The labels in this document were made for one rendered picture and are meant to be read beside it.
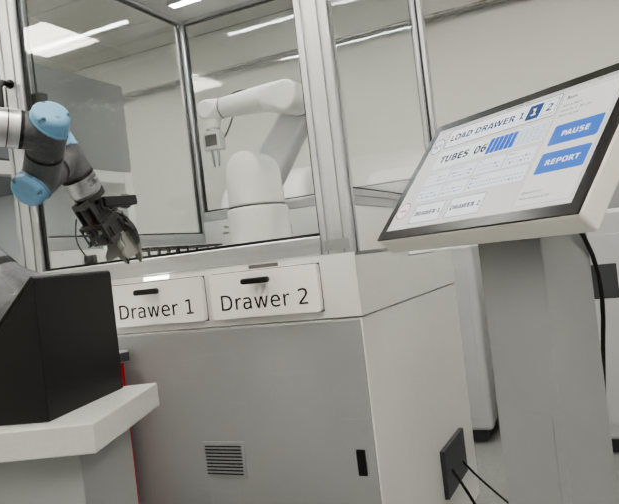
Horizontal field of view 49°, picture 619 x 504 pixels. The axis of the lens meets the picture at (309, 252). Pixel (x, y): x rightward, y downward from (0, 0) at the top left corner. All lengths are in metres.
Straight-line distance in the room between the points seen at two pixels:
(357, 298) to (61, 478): 0.77
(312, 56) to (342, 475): 0.96
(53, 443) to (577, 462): 0.86
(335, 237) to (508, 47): 3.40
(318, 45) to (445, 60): 3.30
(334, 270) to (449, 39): 3.49
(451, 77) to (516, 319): 3.64
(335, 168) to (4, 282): 0.78
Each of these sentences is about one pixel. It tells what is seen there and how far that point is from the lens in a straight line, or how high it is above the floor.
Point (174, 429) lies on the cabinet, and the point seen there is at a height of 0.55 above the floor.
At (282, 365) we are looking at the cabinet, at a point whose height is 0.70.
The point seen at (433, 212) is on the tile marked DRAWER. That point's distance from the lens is 1.31.
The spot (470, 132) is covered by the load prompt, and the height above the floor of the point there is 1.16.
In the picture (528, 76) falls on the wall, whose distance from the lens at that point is 4.74.
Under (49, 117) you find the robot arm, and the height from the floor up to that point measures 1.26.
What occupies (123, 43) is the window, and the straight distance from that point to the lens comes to 1.92.
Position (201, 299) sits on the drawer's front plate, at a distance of 1.69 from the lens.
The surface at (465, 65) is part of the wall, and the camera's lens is 4.82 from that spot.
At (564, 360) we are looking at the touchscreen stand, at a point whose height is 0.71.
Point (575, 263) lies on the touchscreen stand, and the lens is 1.29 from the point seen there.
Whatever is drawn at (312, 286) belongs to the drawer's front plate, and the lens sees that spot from 1.54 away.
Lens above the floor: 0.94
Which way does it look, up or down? 1 degrees up
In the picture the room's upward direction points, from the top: 7 degrees counter-clockwise
